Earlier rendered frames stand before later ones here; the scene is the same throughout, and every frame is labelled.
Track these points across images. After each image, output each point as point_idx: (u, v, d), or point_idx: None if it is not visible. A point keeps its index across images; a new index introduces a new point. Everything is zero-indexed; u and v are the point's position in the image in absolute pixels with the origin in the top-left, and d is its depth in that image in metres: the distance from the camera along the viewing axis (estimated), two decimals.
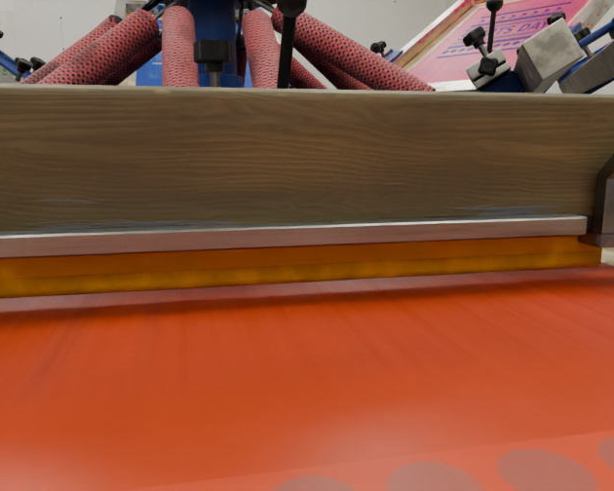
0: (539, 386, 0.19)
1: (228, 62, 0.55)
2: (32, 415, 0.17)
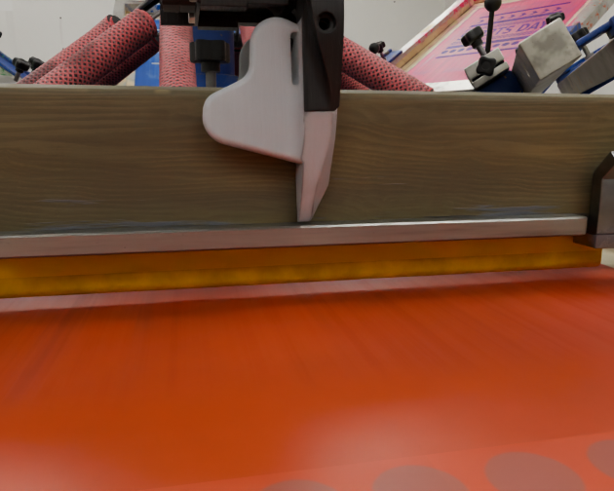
0: (530, 388, 0.19)
1: (224, 62, 0.54)
2: (18, 418, 0.17)
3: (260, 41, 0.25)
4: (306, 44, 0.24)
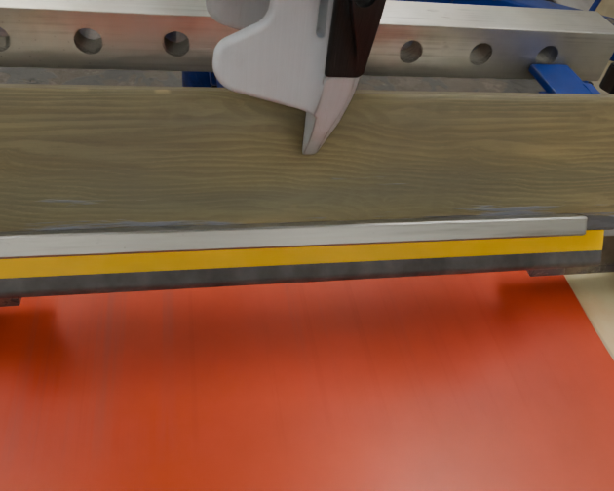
0: (419, 465, 0.30)
1: None
2: (105, 477, 0.28)
3: None
4: (338, 5, 0.21)
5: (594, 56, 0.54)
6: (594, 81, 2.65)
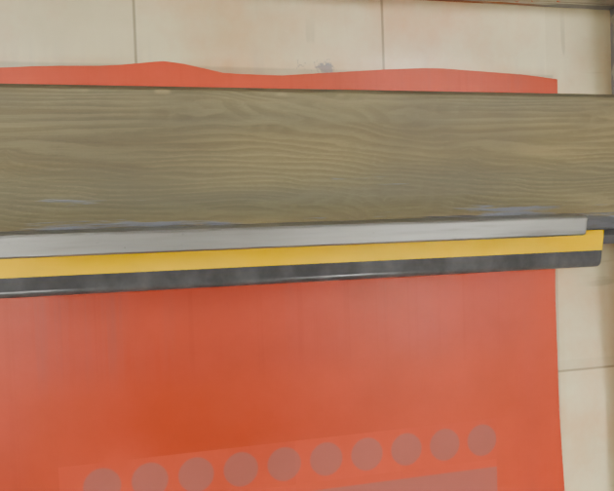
0: (364, 389, 0.39)
1: None
2: (123, 392, 0.36)
3: None
4: None
5: None
6: None
